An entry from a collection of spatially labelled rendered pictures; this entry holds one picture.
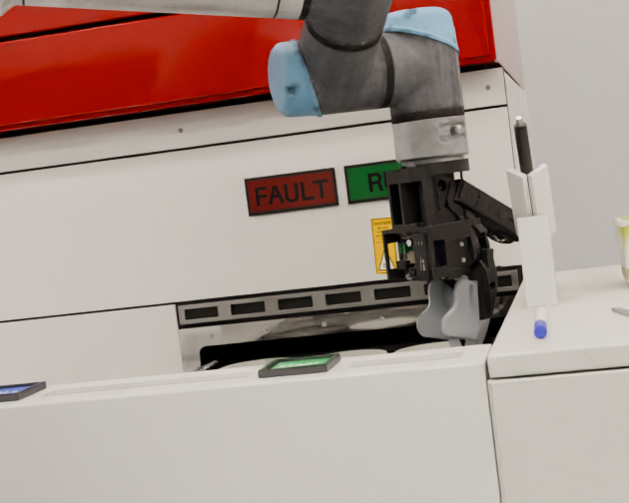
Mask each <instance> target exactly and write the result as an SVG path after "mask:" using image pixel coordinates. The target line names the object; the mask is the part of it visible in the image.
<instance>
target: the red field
mask: <svg viewBox="0 0 629 503"><path fill-rule="evenodd" d="M248 189H249V197H250V205H251V212H252V213H257V212H265V211H273V210H281V209H290V208H298V207H306V206H314V205H322V204H330V203H335V199H334V191H333V183H332V175H331V171H329V172H321V173H313V174H305V175H297V176H290V177H282V178H274V179H266V180H258V181H251V182H248Z"/></svg>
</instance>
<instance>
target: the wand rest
mask: <svg viewBox="0 0 629 503"><path fill-rule="evenodd" d="M506 175H507V181H508V188H509V193H510V199H511V205H512V211H513V218H514V224H515V230H516V235H517V236H518V237H519V245H520V254H521V262H522V271H523V279H524V288H525V296H526V305H527V307H532V306H542V305H552V304H558V296H557V287H556V278H555V270H554V261H553V253H552V244H551V240H552V236H551V235H552V234H553V233H555V232H556V225H555V217H554V211H553V203H552V196H551V189H550V181H549V174H548V167H547V165H545V164H542V165H540V166H539V167H538V168H536V169H535V170H533V171H532V172H531V173H529V174H528V175H527V176H526V175H525V174H523V173H521V172H518V171H516V170H514V169H512V168H509V169H507V170H506ZM527 177H528V182H527ZM528 184H529V189H528ZM529 191H530V195H529ZM530 197H531V202H530ZM531 204H532V208H531ZM532 211H533V214H532Z"/></svg>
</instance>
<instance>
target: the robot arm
mask: <svg viewBox="0 0 629 503"><path fill-rule="evenodd" d="M391 2H392V0H0V16H2V15H4V14H5V13H6V12H7V11H8V10H9V9H11V8H12V7H14V6H15V5H21V6H40V7H60V8H80V9H99V10H119V11H139V12H158V13H178V14H198V15H217V16H237V17H257V18H276V19H297V20H304V23H303V28H302V32H301V36H300V39H299V40H297V41H296V39H291V40H290V41H288V42H281V43H278V44H277V45H276V46H275V47H274V48H273V49H272V51H271V54H270V58H269V66H268V73H269V84H270V90H271V94H272V98H273V101H274V103H275V106H276V107H277V109H278V110H279V112H280V113H281V114H283V115H284V116H286V117H307V116H317V117H318V118H320V117H322V115H330V114H339V113H349V112H358V111H367V110H375V109H384V108H389V110H390V116H391V123H392V124H393V125H391V126H392V134H393V142H394V150H395V159H396V161H397V162H398V163H402V167H399V170H396V171H388V172H385V175H386V183H387V191H388V200H389V208H390V216H391V224H392V229H390V230H384V231H381V233H382V241H383V250H384V258H385V266H386V274H387V280H393V279H398V278H403V277H405V276H406V279H408V281H416V280H418V281H426V282H427V285H428V290H427V292H428V301H429V304H428V308H427V309H426V310H425V311H424V312H423V313H422V314H421V315H420V316H419V317H418V318H417V321H416V327H417V330H418V332H419V334H420V335H422V336H424V337H432V338H441V339H447V340H448V342H449V344H450V347H458V346H469V345H479V344H482V343H483V341H484V338H485V335H486V332H487V329H488V325H489V321H490V319H491V317H492V315H493V309H494V304H495V299H496V294H497V270H496V266H495V262H494V257H493V252H494V249H491V248H490V244H489V240H488V238H490V239H491V240H493V241H495V242H498V243H500V244H513V242H519V237H518V236H517V235H516V230H515V224H514V218H513V211H512V208H510V207H508V206H507V205H505V204H503V203H502V202H500V201H498V200H497V199H495V198H494V197H492V196H490V195H489V194H487V193H485V192H484V191H482V190H480V189H479V188H477V187H475V186H474V185H472V184H470V183H469V182H467V181H465V180H464V179H457V180H455V179H454V173H457V172H465V171H470V168H469V161H468V159H464V155H467V154H468V153H469V147H468V139H467V130H466V122H465V116H463V115H465V113H464V104H463V95H462V86H461V78H460V69H459V61H458V55H459V48H458V47H457V41H456V35H455V29H454V27H453V22H452V17H451V15H450V13H449V12H448V11H447V10H445V9H443V8H440V7H421V8H414V9H406V10H400V11H396V12H392V13H389V14H388V12H389V9H390V5H391ZM391 243H397V246H398V254H399V260H398V261H396V268H392V269H390V261H389V253H388V245H387V244H391ZM463 273H464V274H465V275H466V276H468V279H465V278H461V279H459V280H458V281H456V280H454V278H459V277H462V274H463Z"/></svg>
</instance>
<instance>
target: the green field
mask: <svg viewBox="0 0 629 503"><path fill-rule="evenodd" d="M399 167H402V163H391V164H383V165H375V166H368V167H360V168H352V169H347V176H348V184H349V192H350V200H351V201H355V200H363V199H371V198H380V197H388V191H387V183H386V175H385V172H388V171H396V170H399Z"/></svg>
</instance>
